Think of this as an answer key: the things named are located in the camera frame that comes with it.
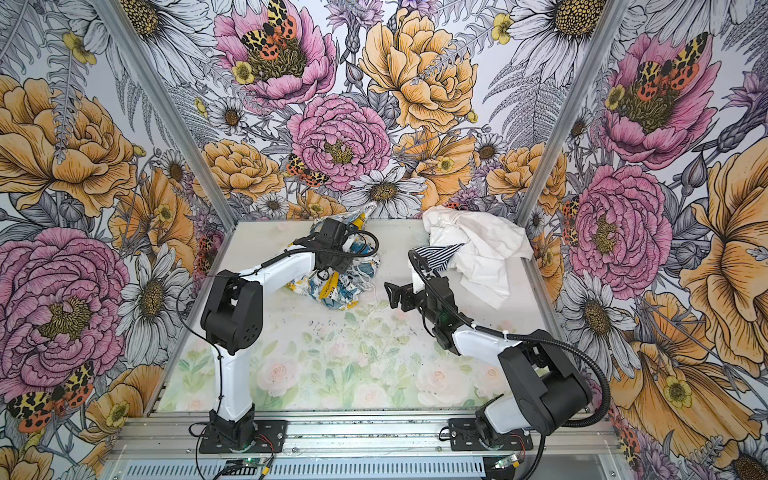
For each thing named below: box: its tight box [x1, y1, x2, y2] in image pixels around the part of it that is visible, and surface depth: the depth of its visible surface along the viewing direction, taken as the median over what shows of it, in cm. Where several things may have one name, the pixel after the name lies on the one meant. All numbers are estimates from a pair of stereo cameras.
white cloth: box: [422, 205, 534, 309], surface depth 107 cm
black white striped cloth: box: [414, 243, 465, 272], surface depth 107 cm
